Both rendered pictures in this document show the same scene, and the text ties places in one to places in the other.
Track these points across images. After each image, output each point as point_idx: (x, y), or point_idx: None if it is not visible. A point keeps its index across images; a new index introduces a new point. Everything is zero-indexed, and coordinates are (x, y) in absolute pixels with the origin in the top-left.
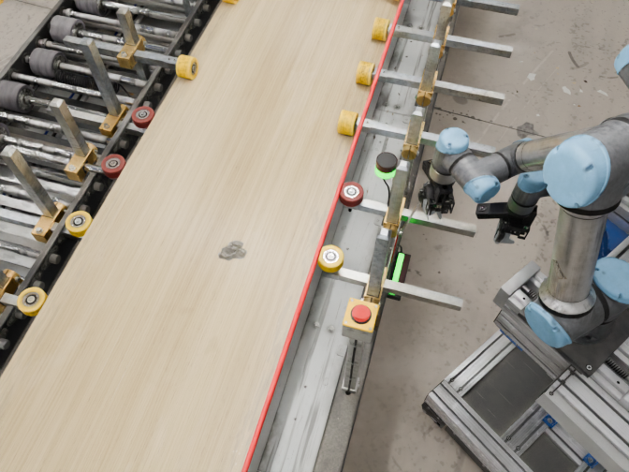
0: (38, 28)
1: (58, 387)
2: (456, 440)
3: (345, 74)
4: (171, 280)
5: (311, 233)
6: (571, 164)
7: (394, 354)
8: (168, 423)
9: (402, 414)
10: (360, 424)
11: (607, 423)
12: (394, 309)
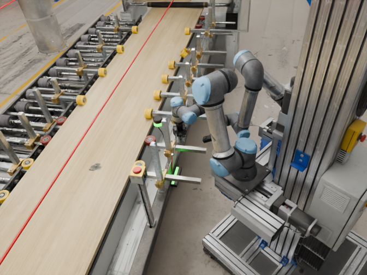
0: (21, 94)
1: (9, 229)
2: (220, 263)
3: (150, 96)
4: (66, 181)
5: (131, 156)
6: (197, 85)
7: (190, 227)
8: (58, 239)
9: (194, 256)
10: (173, 263)
11: (259, 215)
12: (189, 207)
